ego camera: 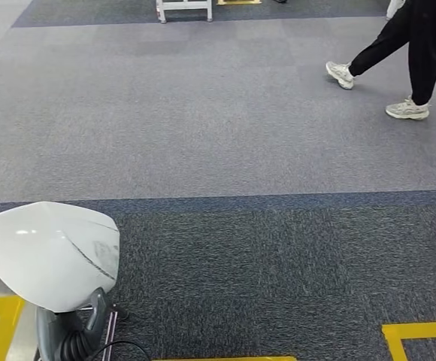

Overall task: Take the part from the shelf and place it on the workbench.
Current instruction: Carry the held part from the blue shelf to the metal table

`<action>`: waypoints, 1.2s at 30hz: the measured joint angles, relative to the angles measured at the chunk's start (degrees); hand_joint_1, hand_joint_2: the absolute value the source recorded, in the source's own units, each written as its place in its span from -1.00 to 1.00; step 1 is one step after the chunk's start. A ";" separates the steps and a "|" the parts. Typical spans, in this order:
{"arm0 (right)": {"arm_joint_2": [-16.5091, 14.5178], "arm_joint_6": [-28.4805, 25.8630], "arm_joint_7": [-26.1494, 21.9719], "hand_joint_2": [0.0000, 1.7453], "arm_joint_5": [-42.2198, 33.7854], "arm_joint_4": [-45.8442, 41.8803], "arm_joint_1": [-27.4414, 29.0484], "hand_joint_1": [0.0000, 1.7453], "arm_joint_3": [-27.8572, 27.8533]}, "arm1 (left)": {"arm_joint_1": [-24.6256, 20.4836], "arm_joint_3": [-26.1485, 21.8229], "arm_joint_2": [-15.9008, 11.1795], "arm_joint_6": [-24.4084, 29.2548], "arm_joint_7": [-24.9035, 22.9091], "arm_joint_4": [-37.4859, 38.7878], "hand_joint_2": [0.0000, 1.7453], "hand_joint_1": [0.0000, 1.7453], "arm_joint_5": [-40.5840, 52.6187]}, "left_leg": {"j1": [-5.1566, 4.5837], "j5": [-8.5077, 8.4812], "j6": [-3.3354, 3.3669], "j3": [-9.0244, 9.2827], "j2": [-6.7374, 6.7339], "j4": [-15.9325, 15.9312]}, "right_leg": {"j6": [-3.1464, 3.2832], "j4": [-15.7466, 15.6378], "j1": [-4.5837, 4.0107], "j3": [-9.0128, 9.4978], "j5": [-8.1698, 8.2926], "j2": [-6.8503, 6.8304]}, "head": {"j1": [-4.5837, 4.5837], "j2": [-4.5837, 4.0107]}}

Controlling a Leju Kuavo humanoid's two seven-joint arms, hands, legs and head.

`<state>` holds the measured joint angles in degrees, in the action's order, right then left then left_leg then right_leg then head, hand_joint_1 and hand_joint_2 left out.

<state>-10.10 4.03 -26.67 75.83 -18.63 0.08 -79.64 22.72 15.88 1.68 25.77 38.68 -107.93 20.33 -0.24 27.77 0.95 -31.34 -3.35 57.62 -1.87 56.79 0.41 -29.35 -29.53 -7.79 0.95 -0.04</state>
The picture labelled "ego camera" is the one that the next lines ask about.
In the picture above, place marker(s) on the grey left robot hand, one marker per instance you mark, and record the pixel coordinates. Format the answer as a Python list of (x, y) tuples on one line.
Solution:
[(48, 334)]

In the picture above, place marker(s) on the white plastic shell part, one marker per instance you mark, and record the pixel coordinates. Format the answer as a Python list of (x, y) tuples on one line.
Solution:
[(44, 254)]

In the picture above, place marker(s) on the thin metal stand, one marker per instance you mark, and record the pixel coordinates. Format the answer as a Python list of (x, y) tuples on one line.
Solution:
[(121, 315)]

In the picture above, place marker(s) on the yellow floor tape square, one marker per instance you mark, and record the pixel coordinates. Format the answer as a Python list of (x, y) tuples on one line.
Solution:
[(421, 330)]

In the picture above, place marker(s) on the person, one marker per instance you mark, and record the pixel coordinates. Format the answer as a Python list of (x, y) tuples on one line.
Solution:
[(421, 50)]

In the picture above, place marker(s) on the white bench frame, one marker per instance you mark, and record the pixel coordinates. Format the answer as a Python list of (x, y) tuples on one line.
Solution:
[(184, 5)]

